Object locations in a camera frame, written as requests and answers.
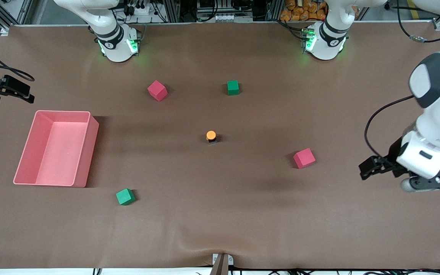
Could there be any orange packets pile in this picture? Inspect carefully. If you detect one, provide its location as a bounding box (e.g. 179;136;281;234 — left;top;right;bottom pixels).
280;0;327;22

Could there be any pink plastic bin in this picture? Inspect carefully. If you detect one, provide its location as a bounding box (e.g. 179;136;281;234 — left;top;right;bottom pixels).
13;110;100;188

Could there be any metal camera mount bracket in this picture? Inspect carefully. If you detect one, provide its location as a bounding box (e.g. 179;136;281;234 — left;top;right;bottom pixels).
209;253;235;275

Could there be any aluminium frame post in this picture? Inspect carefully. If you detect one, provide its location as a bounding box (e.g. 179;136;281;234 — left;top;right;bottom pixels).
167;0;180;23
268;0;281;21

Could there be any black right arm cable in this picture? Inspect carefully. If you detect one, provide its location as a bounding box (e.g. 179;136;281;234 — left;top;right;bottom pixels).
0;41;35;82

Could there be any white terminal strip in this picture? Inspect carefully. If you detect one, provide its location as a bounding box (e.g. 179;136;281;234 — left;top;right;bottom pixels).
213;14;253;23

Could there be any brown table cover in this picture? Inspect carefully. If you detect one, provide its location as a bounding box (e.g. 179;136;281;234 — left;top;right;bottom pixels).
0;21;440;270

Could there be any white power strip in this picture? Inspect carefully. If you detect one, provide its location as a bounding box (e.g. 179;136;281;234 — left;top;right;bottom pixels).
126;2;159;16

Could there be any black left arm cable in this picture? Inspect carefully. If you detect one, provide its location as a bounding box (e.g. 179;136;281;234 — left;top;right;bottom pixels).
364;0;440;158

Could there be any pink foam cube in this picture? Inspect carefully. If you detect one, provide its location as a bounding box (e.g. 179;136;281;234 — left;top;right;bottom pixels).
147;80;168;102
293;148;316;169

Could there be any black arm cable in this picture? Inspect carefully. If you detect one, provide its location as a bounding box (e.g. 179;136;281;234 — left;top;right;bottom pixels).
364;0;440;158
0;41;35;82

